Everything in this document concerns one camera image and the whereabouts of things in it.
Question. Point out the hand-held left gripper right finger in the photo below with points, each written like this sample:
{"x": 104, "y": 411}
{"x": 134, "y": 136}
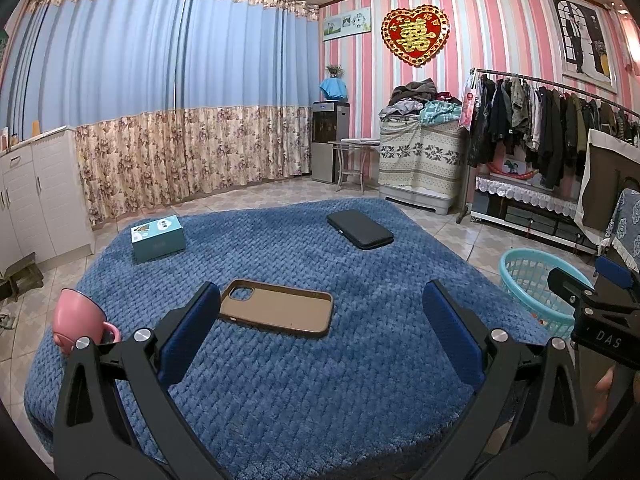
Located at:
{"x": 452, "y": 332}

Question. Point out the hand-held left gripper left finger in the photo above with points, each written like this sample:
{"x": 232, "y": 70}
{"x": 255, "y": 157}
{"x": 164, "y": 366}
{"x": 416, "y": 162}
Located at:
{"x": 187, "y": 332}

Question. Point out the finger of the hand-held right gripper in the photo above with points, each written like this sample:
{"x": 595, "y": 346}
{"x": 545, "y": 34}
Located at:
{"x": 614, "y": 270}
{"x": 567, "y": 285}

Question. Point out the light blue plastic basket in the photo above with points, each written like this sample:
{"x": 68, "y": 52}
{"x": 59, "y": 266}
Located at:
{"x": 520, "y": 265}

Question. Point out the person's right hand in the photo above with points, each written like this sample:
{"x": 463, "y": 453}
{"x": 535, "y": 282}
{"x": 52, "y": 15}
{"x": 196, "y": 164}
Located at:
{"x": 602, "y": 395}

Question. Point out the blue fringed cloth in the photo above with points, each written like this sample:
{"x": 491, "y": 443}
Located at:
{"x": 625, "y": 225}

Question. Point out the low dark cabinet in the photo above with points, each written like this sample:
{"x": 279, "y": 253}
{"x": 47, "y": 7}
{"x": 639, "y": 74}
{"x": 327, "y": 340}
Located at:
{"x": 525, "y": 222}

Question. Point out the brown white-edged panel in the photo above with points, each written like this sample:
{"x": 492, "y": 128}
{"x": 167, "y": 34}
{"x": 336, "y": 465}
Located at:
{"x": 605, "y": 185}

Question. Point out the brown phone case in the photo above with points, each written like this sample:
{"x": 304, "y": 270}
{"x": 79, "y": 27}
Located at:
{"x": 275, "y": 307}

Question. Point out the teal cardboard box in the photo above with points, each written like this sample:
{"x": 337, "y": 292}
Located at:
{"x": 157, "y": 240}

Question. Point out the white lace cloth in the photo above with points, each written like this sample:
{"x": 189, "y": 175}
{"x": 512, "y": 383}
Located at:
{"x": 525, "y": 192}

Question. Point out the pink mug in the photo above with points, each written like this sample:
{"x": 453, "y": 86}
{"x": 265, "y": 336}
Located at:
{"x": 77, "y": 315}

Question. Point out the pink printed item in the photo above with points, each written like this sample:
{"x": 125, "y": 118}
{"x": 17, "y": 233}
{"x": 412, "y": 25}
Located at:
{"x": 515, "y": 167}

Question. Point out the grey washing machine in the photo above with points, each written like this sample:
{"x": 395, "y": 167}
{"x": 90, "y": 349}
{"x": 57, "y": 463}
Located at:
{"x": 420, "y": 204}

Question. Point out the black zip case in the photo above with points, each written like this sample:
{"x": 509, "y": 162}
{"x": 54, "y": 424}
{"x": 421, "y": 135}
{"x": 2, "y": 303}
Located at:
{"x": 360, "y": 230}

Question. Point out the row of hanging clothes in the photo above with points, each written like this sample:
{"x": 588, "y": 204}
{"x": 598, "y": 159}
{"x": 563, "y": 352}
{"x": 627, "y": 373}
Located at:
{"x": 545, "y": 125}

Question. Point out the small wooden stool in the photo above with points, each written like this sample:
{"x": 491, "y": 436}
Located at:
{"x": 25, "y": 275}

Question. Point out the patterned cover cloth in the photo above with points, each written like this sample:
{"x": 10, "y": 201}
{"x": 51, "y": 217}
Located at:
{"x": 420, "y": 157}

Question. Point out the white cabinet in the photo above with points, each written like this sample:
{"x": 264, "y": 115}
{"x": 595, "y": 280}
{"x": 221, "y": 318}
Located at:
{"x": 45, "y": 195}

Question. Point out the pink hanging bag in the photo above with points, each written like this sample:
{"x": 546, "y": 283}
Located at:
{"x": 467, "y": 107}

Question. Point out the metal clothes rack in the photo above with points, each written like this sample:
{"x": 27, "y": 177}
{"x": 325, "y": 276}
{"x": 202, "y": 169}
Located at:
{"x": 540, "y": 80}

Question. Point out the grey water dispenser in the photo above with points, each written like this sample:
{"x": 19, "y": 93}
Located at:
{"x": 327, "y": 145}

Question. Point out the blue floral curtain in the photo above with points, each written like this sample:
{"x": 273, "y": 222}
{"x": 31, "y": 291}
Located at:
{"x": 165, "y": 100}

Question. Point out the pile of clothes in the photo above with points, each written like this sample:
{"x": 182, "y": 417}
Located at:
{"x": 415, "y": 100}

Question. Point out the small potted plant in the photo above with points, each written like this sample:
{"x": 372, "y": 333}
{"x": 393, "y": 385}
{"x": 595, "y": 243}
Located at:
{"x": 334, "y": 71}

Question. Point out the wall poster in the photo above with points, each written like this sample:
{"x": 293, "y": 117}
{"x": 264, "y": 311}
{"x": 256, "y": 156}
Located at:
{"x": 582, "y": 40}

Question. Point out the red heart wall decoration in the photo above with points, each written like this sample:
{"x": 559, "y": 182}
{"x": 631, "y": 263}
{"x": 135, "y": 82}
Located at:
{"x": 415, "y": 35}

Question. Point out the small wall picture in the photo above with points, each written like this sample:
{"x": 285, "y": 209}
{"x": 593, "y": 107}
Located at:
{"x": 345, "y": 24}

